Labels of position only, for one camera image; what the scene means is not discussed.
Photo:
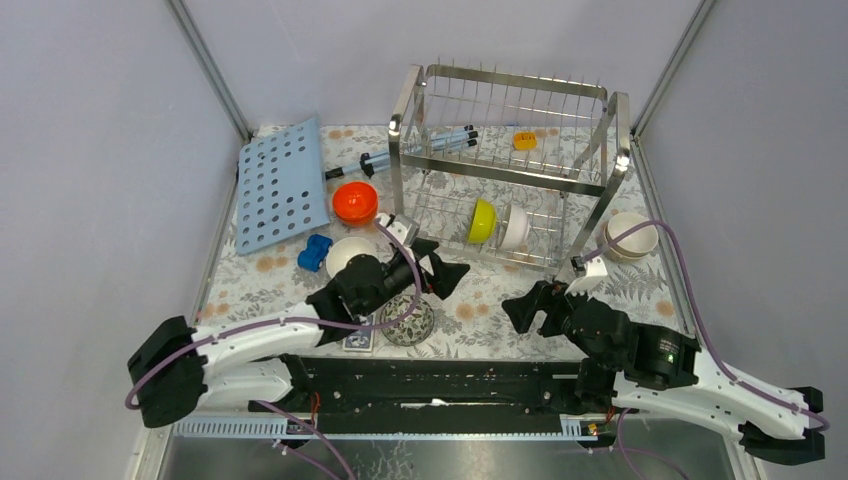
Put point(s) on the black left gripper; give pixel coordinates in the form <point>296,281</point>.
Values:
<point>445,275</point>

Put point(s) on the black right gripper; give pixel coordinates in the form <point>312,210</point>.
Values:
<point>520,310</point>

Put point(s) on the yellow green bowl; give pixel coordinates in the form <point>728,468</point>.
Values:
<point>483,222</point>

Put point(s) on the white ceramic bowl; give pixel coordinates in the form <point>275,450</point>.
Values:
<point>516,228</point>

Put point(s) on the white ribbed bowl front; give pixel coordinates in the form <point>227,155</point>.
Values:
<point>344,250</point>

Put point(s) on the orange plastic bowl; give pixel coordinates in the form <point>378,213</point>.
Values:
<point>355,204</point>

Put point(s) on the beige floral bowl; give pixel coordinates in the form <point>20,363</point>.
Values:
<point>613,253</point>
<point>622,222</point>

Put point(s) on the stainless steel dish rack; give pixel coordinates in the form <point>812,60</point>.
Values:
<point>461,120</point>

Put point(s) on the beige floral bowl front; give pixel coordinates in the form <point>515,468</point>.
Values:
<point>622,222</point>

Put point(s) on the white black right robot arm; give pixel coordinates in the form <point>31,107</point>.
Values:
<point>645,367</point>

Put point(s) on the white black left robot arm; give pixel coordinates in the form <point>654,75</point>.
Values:
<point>180,368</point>

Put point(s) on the floral patterned table mat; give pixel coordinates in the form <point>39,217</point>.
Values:
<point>470,324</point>

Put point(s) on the blue playing card box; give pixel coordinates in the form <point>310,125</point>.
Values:
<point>359,341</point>

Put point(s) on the blue toy car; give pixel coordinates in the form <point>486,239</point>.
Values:
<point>312,257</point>

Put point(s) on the small orange yellow cup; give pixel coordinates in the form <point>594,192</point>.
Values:
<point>524,141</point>

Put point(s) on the light blue perforated panel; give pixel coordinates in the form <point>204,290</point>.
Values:
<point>281,190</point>

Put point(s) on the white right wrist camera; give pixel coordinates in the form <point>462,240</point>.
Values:
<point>589,274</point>

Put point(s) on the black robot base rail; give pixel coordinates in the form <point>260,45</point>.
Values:
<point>425,396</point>

